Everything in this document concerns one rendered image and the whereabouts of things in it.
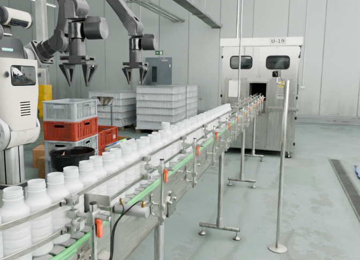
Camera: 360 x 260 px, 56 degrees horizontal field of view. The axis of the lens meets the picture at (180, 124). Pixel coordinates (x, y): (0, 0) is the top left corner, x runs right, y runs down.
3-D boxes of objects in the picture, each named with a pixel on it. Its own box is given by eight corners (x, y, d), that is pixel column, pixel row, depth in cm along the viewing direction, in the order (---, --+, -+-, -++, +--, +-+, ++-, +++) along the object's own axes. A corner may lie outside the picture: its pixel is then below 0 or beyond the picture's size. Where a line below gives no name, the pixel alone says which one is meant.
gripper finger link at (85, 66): (88, 87, 109) (87, 57, 108) (68, 87, 111) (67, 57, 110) (98, 86, 116) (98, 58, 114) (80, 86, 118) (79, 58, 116)
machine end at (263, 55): (295, 159, 601) (302, 36, 572) (216, 153, 642) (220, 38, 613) (294, 143, 751) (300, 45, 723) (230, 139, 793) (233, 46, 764)
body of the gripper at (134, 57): (128, 66, 160) (128, 50, 159) (148, 66, 157) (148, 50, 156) (122, 66, 154) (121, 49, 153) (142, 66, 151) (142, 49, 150)
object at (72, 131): (76, 141, 382) (75, 122, 379) (42, 140, 389) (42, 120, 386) (98, 133, 441) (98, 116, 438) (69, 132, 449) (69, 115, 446)
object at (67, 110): (75, 122, 378) (75, 102, 375) (42, 120, 385) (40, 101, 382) (98, 116, 438) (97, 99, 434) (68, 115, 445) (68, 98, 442)
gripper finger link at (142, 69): (135, 84, 160) (135, 64, 159) (149, 84, 158) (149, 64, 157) (128, 84, 154) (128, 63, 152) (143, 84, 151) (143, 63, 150)
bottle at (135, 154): (120, 189, 121) (120, 143, 119) (127, 184, 127) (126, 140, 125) (136, 191, 120) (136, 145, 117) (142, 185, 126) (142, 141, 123)
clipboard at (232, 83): (240, 97, 617) (241, 79, 612) (227, 96, 624) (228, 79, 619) (240, 97, 620) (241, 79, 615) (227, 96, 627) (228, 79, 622)
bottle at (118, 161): (107, 195, 115) (106, 147, 113) (125, 195, 115) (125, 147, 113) (105, 201, 109) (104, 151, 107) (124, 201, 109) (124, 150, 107)
